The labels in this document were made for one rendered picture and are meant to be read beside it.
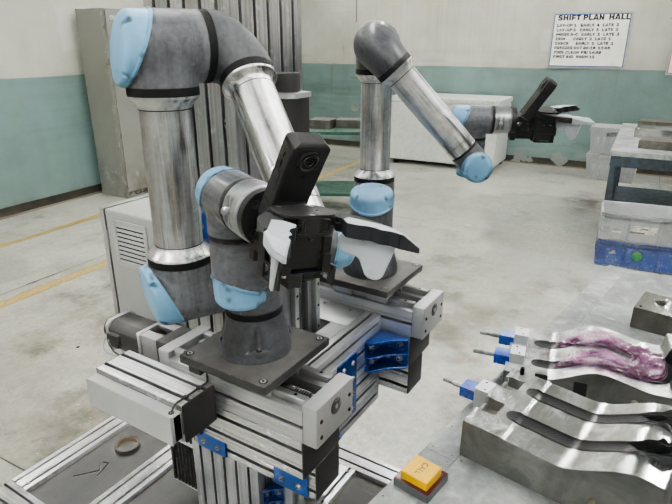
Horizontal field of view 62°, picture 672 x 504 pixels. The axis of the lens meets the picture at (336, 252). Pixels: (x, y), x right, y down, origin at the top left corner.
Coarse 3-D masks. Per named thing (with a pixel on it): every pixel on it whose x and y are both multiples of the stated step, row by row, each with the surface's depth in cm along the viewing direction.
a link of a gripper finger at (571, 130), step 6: (564, 114) 145; (576, 120) 142; (582, 120) 142; (588, 120) 142; (558, 126) 146; (564, 126) 145; (570, 126) 144; (576, 126) 143; (570, 132) 145; (576, 132) 144; (570, 138) 145
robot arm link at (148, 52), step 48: (144, 48) 83; (192, 48) 86; (144, 96) 86; (192, 96) 90; (144, 144) 92; (192, 144) 94; (192, 192) 96; (192, 240) 98; (144, 288) 102; (192, 288) 99
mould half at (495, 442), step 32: (544, 384) 129; (480, 416) 118; (544, 416) 119; (480, 448) 116; (512, 448) 111; (544, 448) 110; (512, 480) 113; (544, 480) 108; (576, 480) 104; (608, 480) 100; (640, 480) 96
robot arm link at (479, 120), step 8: (456, 112) 149; (464, 112) 148; (472, 112) 148; (480, 112) 148; (488, 112) 148; (464, 120) 148; (472, 120) 148; (480, 120) 148; (488, 120) 148; (472, 128) 149; (480, 128) 149; (488, 128) 149; (472, 136) 150; (480, 136) 150
